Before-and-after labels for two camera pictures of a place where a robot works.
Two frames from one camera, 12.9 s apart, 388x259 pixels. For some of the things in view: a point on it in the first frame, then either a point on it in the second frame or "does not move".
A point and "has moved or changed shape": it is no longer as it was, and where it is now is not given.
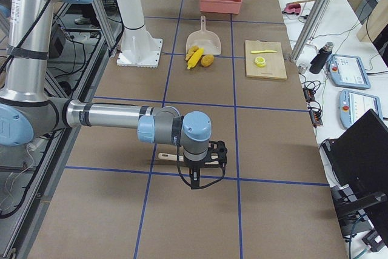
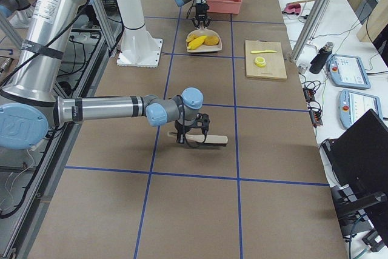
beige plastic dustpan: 209,40 does not move
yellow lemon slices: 260,61 does not move
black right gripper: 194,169 → 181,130
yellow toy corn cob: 194,57 → 196,42
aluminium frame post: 316,13 does not move
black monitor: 359,159 does not move
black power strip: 316,114 does not move
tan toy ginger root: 191,51 → 191,37
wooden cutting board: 265,59 does not move
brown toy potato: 207,60 → 211,40
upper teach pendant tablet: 348,71 does not move
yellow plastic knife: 265,51 does not move
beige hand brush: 167,156 has moved or changed shape
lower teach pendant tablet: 353,105 does not move
